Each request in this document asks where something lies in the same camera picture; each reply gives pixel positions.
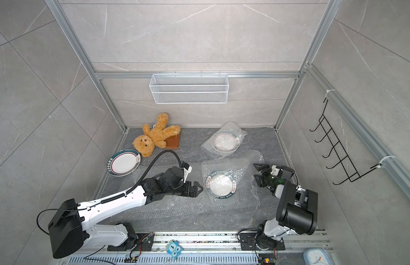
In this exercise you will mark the brown teddy bear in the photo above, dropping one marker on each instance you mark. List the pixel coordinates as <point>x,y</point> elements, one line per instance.
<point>156,137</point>

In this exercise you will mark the brown wooden block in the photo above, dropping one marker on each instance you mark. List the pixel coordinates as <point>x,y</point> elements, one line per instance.
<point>173,142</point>

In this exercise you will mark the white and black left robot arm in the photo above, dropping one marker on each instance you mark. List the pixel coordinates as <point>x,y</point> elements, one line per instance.
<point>69,228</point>

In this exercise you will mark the blue cartoon toy figure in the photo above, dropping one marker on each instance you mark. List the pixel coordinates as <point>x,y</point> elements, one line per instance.
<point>174,249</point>

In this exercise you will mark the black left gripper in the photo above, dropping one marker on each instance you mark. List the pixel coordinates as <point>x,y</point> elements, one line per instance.
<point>196,192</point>

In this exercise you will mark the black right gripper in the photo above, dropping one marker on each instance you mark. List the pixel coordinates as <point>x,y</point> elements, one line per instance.
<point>266,167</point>

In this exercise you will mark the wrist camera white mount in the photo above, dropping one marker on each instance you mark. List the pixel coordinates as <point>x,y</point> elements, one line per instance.
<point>275,170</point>
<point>187,169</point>

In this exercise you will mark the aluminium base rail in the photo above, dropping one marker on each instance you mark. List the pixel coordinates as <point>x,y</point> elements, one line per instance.
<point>206,248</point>

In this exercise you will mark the large bubble wrap sheet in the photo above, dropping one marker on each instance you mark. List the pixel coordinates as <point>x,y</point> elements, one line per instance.
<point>171,206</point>

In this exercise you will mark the bubble plate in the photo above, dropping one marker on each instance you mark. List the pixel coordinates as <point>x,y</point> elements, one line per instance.
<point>225,141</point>
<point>221,184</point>
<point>123,162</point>

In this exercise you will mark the white and blue clock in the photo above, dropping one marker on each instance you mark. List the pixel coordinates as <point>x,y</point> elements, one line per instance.
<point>316,256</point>

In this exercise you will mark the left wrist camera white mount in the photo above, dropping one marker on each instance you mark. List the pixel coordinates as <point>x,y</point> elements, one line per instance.
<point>187,169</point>

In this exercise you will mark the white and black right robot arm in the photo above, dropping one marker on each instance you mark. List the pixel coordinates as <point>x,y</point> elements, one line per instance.
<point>297,211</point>

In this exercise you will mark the white wire mesh basket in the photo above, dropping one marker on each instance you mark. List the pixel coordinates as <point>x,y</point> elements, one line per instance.
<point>189,88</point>

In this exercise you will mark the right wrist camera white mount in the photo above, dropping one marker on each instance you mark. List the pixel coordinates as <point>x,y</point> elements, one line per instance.
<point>275,170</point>

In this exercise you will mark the black wire hook rack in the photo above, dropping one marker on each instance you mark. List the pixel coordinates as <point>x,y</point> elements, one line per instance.
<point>338,150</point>

